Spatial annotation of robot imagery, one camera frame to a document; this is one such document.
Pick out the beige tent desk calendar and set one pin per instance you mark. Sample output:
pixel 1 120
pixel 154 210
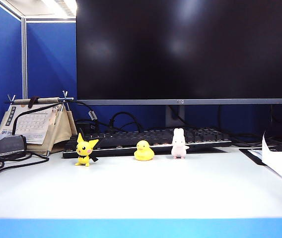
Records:
pixel 59 131

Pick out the pink white rabbit doll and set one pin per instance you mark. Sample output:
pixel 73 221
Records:
pixel 179 147

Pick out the black docking adapter box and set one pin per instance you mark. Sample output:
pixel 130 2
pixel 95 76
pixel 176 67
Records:
pixel 7 146

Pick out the yellow rubber duck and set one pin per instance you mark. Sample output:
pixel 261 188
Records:
pixel 144 153

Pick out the small black box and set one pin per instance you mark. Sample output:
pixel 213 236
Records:
pixel 86 126

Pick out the black mechanical keyboard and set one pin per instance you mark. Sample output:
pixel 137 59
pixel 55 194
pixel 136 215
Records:
pixel 131 139

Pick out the grey monitor stand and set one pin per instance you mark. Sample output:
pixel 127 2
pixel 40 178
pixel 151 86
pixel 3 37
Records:
pixel 174 116

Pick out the yellow Pichu figure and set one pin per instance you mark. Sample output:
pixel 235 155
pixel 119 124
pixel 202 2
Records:
pixel 83 153

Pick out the silver partition post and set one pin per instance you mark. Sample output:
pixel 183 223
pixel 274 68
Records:
pixel 24 62

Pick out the white paper sheets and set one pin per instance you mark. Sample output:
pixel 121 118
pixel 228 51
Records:
pixel 280 161

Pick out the large black computer monitor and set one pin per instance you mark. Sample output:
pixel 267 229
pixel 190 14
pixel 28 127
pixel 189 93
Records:
pixel 180 49

